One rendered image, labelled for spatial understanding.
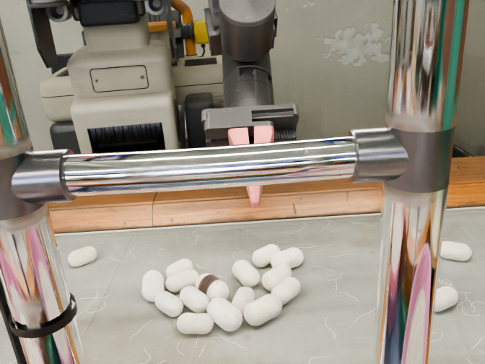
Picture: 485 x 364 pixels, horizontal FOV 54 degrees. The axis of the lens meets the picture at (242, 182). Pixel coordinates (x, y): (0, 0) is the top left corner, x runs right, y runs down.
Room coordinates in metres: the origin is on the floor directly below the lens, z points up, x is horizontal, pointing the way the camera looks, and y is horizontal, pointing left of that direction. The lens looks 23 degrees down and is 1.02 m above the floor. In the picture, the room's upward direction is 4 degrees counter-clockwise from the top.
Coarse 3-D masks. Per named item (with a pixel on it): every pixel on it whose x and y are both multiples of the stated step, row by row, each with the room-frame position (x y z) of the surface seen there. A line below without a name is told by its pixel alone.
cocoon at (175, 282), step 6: (186, 270) 0.40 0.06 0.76; (192, 270) 0.40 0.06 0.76; (174, 276) 0.39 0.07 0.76; (180, 276) 0.39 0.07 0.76; (186, 276) 0.39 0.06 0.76; (192, 276) 0.39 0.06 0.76; (198, 276) 0.40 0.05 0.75; (168, 282) 0.39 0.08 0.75; (174, 282) 0.39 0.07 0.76; (180, 282) 0.39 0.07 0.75; (186, 282) 0.39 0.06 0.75; (192, 282) 0.39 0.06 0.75; (168, 288) 0.39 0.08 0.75; (174, 288) 0.39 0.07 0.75; (180, 288) 0.39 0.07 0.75
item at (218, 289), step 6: (204, 276) 0.39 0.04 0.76; (198, 282) 0.38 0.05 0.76; (216, 282) 0.37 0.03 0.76; (222, 282) 0.37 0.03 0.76; (210, 288) 0.37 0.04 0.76; (216, 288) 0.37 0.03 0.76; (222, 288) 0.37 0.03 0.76; (210, 294) 0.37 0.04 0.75; (216, 294) 0.36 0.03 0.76; (222, 294) 0.36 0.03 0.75; (228, 294) 0.37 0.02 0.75; (210, 300) 0.37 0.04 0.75
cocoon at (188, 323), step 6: (180, 318) 0.33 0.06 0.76; (186, 318) 0.33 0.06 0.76; (192, 318) 0.33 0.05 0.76; (198, 318) 0.33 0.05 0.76; (204, 318) 0.33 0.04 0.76; (210, 318) 0.33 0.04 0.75; (180, 324) 0.33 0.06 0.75; (186, 324) 0.33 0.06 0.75; (192, 324) 0.33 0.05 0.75; (198, 324) 0.32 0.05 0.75; (204, 324) 0.32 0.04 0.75; (210, 324) 0.33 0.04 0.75; (180, 330) 0.33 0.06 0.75; (186, 330) 0.32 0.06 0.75; (192, 330) 0.32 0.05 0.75; (198, 330) 0.32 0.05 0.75; (204, 330) 0.32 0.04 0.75; (210, 330) 0.33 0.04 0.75
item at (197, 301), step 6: (186, 288) 0.37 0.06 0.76; (192, 288) 0.37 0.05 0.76; (180, 294) 0.37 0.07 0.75; (186, 294) 0.37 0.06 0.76; (192, 294) 0.36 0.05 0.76; (198, 294) 0.36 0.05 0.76; (204, 294) 0.36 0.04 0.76; (186, 300) 0.36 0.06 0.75; (192, 300) 0.36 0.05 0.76; (198, 300) 0.35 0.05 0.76; (204, 300) 0.36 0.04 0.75; (186, 306) 0.36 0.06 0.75; (192, 306) 0.35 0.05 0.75; (198, 306) 0.35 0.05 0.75; (204, 306) 0.35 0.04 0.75; (198, 312) 0.35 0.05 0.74
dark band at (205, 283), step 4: (208, 276) 0.38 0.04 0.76; (212, 276) 0.38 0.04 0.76; (204, 280) 0.38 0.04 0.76; (208, 280) 0.38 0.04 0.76; (212, 280) 0.38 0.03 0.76; (200, 284) 0.38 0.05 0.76; (204, 284) 0.38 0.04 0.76; (208, 284) 0.37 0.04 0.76; (200, 288) 0.38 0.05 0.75; (204, 288) 0.37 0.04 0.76; (208, 288) 0.37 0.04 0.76; (204, 292) 0.37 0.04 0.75
